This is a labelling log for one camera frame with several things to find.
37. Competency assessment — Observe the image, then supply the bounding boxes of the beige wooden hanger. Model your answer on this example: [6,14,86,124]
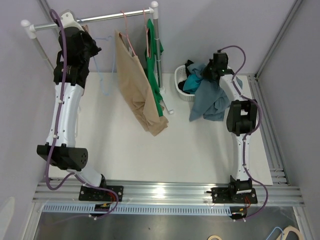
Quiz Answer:
[82,24,89,34]

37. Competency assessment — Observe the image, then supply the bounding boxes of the light blue wire hanger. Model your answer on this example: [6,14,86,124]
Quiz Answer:
[92,34,116,96]

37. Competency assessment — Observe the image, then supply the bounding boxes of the teal t shirt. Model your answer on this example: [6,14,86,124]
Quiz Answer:
[182,74,203,94]

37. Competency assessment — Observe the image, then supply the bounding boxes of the grey blue t shirt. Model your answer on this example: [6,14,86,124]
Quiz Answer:
[189,77,231,122]

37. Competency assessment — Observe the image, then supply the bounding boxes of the pink wire hanger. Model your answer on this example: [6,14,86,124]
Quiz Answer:
[143,9,150,59]
[121,10,136,56]

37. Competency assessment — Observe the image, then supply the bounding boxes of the beige t shirt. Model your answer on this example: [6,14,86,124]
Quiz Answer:
[114,30,169,136]

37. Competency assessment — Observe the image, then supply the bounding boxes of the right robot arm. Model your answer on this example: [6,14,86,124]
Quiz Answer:
[204,50,258,204]

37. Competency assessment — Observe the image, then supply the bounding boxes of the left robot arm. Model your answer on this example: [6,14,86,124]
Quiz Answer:
[36,26,108,201]

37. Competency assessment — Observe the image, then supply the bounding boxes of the green t shirt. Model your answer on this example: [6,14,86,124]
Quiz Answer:
[144,19,163,117]

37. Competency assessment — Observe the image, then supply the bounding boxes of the spare blue hanger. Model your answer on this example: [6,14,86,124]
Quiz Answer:
[266,226,284,240]

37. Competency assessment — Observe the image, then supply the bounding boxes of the spare beige hanger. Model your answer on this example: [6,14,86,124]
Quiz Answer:
[279,225,305,240]

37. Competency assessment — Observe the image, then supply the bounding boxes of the white plastic laundry basket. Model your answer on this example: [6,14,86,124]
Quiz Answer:
[174,62,204,102]

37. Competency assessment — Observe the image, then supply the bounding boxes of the black garment in basket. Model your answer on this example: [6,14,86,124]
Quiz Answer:
[175,60,195,95]

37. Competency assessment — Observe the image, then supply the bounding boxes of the white metal clothes rack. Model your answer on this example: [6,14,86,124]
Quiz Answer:
[20,1,174,115]

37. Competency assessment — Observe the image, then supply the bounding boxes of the tape roll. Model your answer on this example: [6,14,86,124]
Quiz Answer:
[207,235,222,240]

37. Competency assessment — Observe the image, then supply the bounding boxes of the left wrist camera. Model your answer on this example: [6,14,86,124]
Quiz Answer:
[50,9,85,31]

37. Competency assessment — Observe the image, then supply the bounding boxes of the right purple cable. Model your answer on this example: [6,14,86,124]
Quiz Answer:
[216,45,270,222]

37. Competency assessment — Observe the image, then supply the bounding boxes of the purple cable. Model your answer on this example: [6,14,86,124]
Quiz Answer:
[216,45,270,222]
[44,9,120,221]

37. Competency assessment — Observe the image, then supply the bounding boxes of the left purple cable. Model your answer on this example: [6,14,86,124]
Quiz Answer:
[44,9,120,221]

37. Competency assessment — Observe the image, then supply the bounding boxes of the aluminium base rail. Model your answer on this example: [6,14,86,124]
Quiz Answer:
[32,178,305,207]

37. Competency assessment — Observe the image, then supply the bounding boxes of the slotted cable duct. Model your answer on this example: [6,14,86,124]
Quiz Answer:
[42,203,245,216]

